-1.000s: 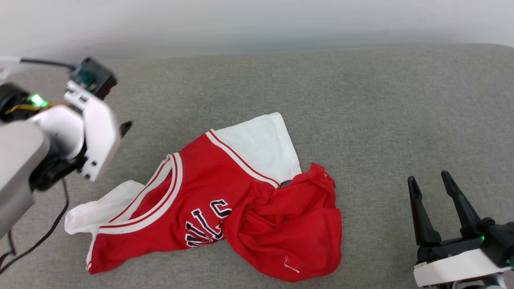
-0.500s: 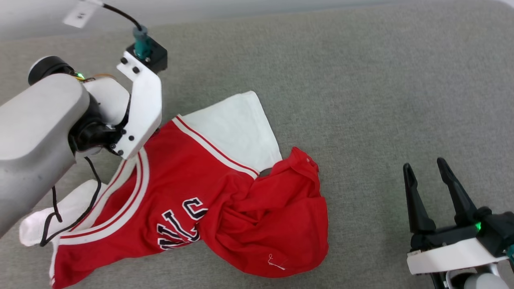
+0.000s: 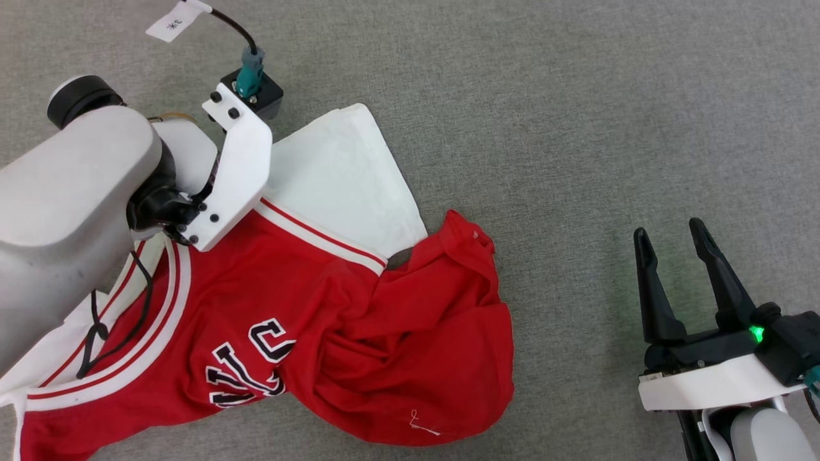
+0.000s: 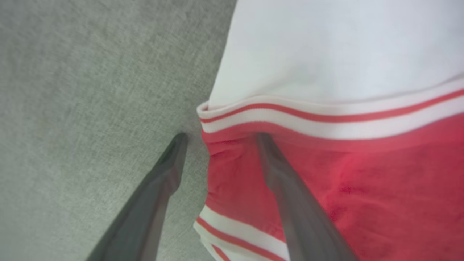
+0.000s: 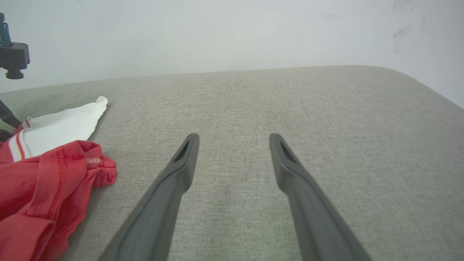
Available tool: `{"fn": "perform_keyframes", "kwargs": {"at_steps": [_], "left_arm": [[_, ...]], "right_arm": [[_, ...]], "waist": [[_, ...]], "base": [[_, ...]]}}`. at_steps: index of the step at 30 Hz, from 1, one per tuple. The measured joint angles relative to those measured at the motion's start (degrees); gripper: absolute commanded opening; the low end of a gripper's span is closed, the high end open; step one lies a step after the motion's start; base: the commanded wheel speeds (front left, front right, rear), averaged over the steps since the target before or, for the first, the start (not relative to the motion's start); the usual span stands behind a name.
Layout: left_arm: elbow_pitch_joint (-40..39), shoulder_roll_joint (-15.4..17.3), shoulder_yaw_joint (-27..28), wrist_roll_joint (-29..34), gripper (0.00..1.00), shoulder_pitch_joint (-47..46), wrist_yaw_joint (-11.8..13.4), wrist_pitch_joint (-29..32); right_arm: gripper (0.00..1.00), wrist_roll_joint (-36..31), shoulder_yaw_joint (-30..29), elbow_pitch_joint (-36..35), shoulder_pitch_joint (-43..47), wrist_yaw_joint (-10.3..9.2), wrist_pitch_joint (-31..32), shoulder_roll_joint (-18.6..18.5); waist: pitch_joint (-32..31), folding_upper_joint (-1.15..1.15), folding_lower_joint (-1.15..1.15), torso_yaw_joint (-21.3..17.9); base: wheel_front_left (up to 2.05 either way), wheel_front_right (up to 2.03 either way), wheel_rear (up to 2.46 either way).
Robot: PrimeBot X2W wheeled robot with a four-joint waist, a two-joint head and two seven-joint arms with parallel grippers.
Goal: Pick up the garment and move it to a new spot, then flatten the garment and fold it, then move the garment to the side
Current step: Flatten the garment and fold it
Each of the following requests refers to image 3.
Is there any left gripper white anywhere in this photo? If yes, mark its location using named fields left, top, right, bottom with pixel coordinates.
left=173, top=90, right=274, bottom=253

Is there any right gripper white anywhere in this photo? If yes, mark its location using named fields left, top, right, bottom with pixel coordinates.
left=634, top=217, right=808, bottom=412

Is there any red basketball jersey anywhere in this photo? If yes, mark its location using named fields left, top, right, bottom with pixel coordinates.
left=0, top=102, right=515, bottom=461

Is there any grey fabric sofa seat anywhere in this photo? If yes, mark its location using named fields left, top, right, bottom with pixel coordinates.
left=0, top=0, right=820, bottom=461

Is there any black cable with white label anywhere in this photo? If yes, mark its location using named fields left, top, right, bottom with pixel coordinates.
left=145, top=0, right=259, bottom=57

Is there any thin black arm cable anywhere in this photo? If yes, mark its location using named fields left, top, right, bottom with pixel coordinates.
left=76, top=247, right=156, bottom=380

